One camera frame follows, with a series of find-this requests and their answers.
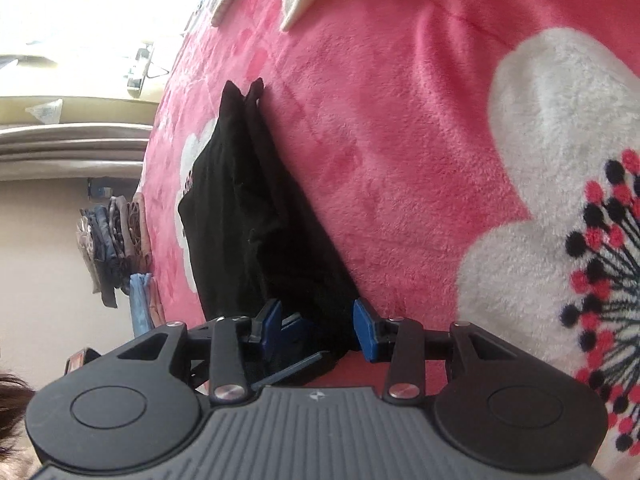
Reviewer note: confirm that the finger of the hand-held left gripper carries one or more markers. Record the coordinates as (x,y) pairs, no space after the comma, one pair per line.
(300,332)
(295,370)

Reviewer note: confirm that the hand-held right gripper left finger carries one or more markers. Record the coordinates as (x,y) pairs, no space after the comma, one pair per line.
(272,327)

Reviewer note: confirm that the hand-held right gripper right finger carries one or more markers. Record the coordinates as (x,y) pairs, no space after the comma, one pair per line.
(367,332)

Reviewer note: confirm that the black t-shirt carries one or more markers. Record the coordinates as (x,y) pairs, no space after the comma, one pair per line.
(235,210)

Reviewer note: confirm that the stack of folded clothes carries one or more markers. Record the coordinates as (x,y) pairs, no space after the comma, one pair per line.
(115,245)

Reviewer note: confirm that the blue folded garment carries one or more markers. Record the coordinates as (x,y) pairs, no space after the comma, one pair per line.
(140,305)

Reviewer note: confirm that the person's hair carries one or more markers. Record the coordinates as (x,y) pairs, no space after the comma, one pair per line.
(12,410)

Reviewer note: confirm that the beige folded garment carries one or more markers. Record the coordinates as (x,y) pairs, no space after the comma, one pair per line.
(157,305)

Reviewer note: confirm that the pink floral blanket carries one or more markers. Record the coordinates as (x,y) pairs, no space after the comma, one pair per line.
(400,160)

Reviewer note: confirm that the grey curtain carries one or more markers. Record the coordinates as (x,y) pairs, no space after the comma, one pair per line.
(70,152)

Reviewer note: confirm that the folding table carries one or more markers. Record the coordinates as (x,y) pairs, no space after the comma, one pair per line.
(145,70)

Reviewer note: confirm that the blue wall device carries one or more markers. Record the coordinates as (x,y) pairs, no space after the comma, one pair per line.
(100,187)

